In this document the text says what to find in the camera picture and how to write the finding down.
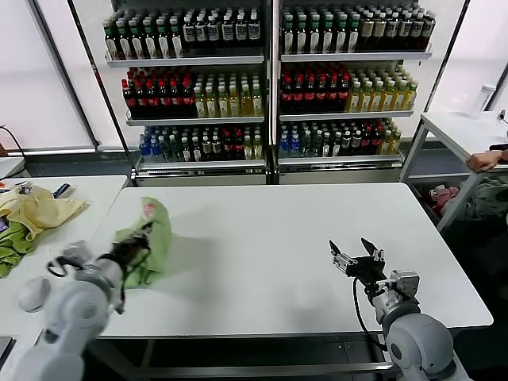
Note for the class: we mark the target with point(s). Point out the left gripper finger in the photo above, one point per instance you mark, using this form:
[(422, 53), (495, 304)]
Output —
[(133, 237), (147, 229)]

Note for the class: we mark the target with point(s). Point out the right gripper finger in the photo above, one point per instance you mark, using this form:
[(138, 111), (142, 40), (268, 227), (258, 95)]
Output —
[(340, 260), (375, 253)]

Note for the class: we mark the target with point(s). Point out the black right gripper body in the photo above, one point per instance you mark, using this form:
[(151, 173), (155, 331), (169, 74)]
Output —
[(365, 268)]

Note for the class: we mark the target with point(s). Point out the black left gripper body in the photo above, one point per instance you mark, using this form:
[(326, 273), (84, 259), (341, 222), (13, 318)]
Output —
[(129, 254)]

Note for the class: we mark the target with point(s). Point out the light green polo shirt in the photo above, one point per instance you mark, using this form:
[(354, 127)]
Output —
[(156, 238)]

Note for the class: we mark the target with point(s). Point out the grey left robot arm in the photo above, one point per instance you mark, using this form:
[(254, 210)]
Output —
[(71, 309)]

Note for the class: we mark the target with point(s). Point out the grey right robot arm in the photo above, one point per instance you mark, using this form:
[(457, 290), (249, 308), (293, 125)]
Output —
[(420, 341)]

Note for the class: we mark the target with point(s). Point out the pink clothes pile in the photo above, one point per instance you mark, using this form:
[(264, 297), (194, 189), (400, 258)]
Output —
[(442, 196)]

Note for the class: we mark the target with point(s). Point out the grey green clothes pile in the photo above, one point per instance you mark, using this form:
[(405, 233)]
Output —
[(482, 198)]

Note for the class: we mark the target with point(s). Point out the person hand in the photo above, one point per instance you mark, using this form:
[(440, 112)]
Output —
[(484, 161)]

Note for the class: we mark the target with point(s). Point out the large white work table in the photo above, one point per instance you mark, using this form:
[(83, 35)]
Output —
[(428, 246)]

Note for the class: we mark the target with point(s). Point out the white side table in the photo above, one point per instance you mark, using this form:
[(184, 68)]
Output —
[(101, 190)]

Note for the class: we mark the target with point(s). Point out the blue water bottle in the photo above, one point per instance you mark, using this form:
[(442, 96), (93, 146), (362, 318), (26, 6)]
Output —
[(145, 151), (155, 151), (283, 147), (294, 147)]

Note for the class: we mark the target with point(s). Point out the green clear bottle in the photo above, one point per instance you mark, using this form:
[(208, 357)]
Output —
[(305, 147), (166, 151), (316, 147), (175, 151)]

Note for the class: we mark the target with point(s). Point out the blue white small tool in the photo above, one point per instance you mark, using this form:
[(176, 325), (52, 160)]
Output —
[(63, 191)]

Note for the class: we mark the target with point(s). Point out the small dark bottle white cap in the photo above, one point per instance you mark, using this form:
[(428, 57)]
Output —
[(326, 146), (336, 146), (185, 151), (196, 151)]

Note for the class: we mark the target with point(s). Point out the pale yellow garment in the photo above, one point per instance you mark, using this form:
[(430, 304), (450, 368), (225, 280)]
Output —
[(39, 214)]

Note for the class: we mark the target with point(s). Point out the small brown label bottle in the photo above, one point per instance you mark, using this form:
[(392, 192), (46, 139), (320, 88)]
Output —
[(216, 148), (346, 143), (206, 148), (356, 143)]

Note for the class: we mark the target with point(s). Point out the white computer mouse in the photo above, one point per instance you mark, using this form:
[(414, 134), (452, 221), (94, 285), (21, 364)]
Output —
[(31, 295)]

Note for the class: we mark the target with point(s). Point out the small yellow juice bottle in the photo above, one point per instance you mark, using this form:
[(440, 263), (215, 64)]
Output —
[(385, 145), (248, 150), (258, 150), (395, 143)]

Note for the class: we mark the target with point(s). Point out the small cola bottle red cap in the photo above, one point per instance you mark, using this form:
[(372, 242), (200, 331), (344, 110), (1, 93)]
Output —
[(227, 148), (376, 142), (238, 148), (366, 142)]

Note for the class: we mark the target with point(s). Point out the small metallic object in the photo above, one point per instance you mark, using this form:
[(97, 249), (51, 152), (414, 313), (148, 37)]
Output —
[(24, 187)]

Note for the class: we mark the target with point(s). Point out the crumpled green garment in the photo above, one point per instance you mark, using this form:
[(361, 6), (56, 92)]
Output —
[(10, 246)]

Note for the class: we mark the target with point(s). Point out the small purple object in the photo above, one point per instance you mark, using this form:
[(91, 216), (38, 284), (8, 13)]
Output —
[(2, 228)]

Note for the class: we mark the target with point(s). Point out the white table with metal legs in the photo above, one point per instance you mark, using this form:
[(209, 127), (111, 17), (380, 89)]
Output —
[(448, 131)]

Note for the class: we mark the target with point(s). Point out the dark flat tablet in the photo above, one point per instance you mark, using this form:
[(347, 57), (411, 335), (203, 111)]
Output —
[(7, 347)]

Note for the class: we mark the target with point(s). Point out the yellow tea bottle white cap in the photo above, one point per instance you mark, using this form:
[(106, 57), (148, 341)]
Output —
[(397, 98), (353, 99), (364, 99), (409, 98), (375, 99), (386, 99)]

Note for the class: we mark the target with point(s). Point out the metal beverage shelf unit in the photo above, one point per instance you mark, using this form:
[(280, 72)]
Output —
[(186, 61), (353, 56)]

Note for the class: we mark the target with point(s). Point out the dark tea bottle green cap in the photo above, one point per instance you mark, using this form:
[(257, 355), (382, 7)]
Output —
[(327, 39), (137, 43), (314, 39), (288, 39), (161, 43), (124, 43), (174, 43), (112, 43), (149, 43), (301, 39), (340, 39), (352, 39)]

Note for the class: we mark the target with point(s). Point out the small dark object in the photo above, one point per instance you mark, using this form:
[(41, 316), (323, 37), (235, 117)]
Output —
[(503, 116)]

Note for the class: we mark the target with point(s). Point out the dark bottle black white label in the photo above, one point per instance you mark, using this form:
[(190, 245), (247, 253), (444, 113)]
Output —
[(253, 32), (201, 33), (241, 32), (189, 33), (227, 33), (214, 33)]

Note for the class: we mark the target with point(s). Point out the dark bottle beige label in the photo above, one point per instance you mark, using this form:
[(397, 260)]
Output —
[(367, 33), (379, 33)]

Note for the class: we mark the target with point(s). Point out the dark bottle grey label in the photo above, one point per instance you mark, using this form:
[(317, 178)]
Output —
[(392, 32), (405, 31), (428, 31), (416, 31)]

